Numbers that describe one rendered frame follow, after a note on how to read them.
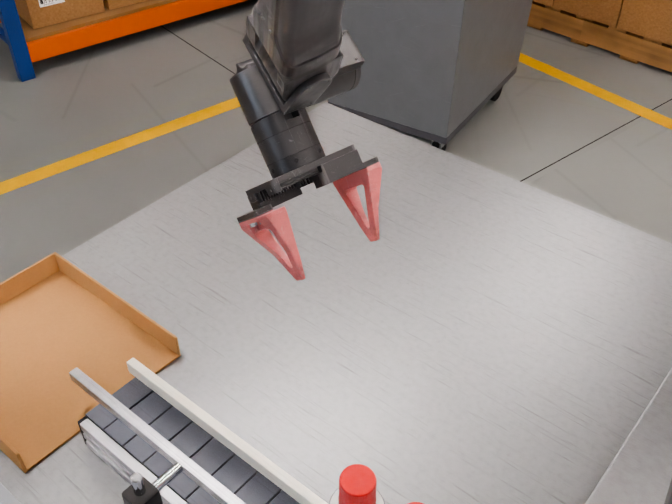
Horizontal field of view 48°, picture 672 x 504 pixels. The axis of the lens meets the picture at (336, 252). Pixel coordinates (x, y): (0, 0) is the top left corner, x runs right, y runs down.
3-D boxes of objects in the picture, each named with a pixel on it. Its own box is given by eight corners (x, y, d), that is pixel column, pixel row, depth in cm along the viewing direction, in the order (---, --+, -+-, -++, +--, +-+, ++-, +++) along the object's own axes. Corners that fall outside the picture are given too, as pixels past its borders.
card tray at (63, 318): (181, 355, 110) (177, 336, 108) (25, 473, 95) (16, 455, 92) (60, 269, 125) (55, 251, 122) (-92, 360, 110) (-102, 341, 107)
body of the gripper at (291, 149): (363, 160, 74) (333, 90, 73) (279, 198, 69) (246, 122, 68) (330, 173, 79) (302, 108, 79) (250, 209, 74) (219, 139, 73)
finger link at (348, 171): (409, 228, 76) (373, 141, 75) (356, 256, 72) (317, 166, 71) (373, 236, 81) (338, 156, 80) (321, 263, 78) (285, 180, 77)
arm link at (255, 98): (216, 76, 74) (238, 57, 69) (273, 56, 77) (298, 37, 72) (245, 141, 74) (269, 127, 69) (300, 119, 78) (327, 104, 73)
